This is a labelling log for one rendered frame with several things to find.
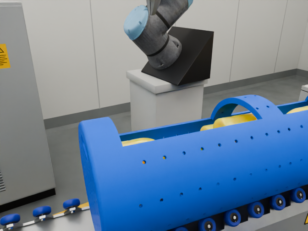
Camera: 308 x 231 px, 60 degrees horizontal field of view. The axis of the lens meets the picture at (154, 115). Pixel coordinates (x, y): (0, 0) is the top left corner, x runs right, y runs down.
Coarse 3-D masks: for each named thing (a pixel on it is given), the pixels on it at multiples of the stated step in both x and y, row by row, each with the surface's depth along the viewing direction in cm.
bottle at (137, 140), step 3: (138, 138) 68; (141, 138) 68; (144, 138) 68; (147, 138) 68; (150, 138) 69; (123, 141) 67; (126, 141) 66; (129, 141) 66; (132, 141) 66; (135, 141) 66; (138, 141) 66; (141, 141) 66; (144, 141) 67; (147, 141) 67; (123, 144) 65; (126, 144) 65; (129, 144) 65; (144, 162) 66
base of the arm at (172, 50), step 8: (168, 40) 128; (176, 40) 133; (168, 48) 129; (176, 48) 131; (152, 56) 131; (160, 56) 130; (168, 56) 130; (176, 56) 131; (152, 64) 136; (160, 64) 134; (168, 64) 132
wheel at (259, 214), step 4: (248, 204) 71; (252, 204) 70; (256, 204) 70; (260, 204) 70; (248, 208) 70; (252, 208) 70; (256, 208) 70; (260, 208) 70; (248, 212) 70; (252, 212) 69; (256, 212) 70; (260, 212) 70; (252, 216) 70; (256, 216) 69; (260, 216) 70
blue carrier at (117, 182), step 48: (240, 96) 73; (96, 144) 50; (144, 144) 52; (192, 144) 55; (240, 144) 58; (288, 144) 62; (96, 192) 47; (144, 192) 50; (192, 192) 54; (240, 192) 59
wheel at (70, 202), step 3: (72, 198) 72; (75, 198) 72; (66, 201) 71; (69, 201) 71; (72, 201) 71; (75, 201) 71; (78, 201) 72; (63, 204) 71; (66, 204) 70; (69, 204) 70; (72, 204) 71; (75, 204) 71; (78, 204) 72; (63, 207) 71; (66, 207) 71; (69, 207) 72
